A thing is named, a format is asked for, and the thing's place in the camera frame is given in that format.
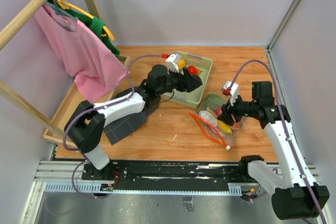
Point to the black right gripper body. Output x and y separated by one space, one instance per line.
241 108

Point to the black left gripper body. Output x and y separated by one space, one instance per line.
182 85

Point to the yellow fake banana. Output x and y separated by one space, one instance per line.
224 127

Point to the clear zip top bag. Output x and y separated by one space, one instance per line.
206 119

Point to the green fake leafy vegetable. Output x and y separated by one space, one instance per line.
214 101

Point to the yellow fake orange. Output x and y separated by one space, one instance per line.
181 64

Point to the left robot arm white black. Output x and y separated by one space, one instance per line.
86 124

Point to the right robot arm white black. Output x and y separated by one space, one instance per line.
295 194

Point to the light green plastic basket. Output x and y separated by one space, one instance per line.
192 99

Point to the dark grey checked cloth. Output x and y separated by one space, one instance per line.
125 126

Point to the pink t-shirt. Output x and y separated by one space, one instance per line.
95 69

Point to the green t-shirt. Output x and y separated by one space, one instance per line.
96 26

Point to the wooden clothes rack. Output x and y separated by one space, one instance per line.
30 67

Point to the grey clothes hanger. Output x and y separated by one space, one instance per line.
59 11

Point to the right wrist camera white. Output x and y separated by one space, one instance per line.
231 89

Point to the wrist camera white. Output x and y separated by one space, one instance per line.
231 89
172 61

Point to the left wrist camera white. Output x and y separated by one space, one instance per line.
172 61

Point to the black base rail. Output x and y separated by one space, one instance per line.
155 177

